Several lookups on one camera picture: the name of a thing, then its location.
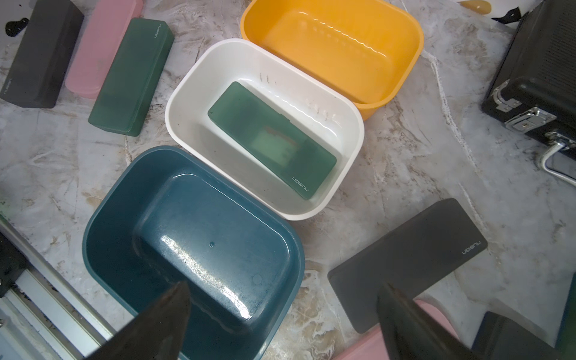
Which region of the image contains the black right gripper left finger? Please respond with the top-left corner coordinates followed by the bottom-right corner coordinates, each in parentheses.
top-left (88, 281), bottom-right (191, 359)

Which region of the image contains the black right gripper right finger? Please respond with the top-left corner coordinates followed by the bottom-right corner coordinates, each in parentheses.
top-left (376, 283), bottom-right (477, 359)

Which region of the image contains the dark grey pencil case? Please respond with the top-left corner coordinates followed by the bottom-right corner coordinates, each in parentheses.
top-left (472, 311), bottom-right (562, 360)
top-left (328, 199), bottom-right (488, 334)
top-left (1, 0), bottom-right (84, 109)

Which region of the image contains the green pencil case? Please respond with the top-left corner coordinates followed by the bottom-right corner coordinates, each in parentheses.
top-left (555, 274), bottom-right (576, 359)
top-left (88, 18), bottom-right (174, 137)
top-left (208, 82), bottom-right (337, 200)

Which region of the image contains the pink pencil case right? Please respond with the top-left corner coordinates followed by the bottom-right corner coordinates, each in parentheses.
top-left (333, 299), bottom-right (459, 360)

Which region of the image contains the pink pencil case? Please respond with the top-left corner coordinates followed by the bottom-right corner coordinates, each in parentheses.
top-left (65, 0), bottom-right (143, 99)
top-left (333, 299), bottom-right (459, 360)

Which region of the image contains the teal storage box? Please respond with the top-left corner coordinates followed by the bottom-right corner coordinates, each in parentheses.
top-left (82, 146), bottom-right (305, 359)

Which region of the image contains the white storage box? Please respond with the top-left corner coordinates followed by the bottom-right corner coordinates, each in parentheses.
top-left (166, 39), bottom-right (365, 221)

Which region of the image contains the yellow storage box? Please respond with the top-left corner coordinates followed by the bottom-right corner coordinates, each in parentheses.
top-left (240, 0), bottom-right (425, 119)

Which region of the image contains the pink pencil case left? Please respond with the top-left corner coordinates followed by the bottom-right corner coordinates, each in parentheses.
top-left (65, 0), bottom-right (143, 99)

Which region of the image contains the black briefcase with metal latches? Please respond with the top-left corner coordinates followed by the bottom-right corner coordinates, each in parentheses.
top-left (481, 0), bottom-right (575, 185)

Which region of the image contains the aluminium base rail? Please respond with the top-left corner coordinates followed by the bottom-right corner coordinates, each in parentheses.
top-left (1, 218), bottom-right (116, 359)

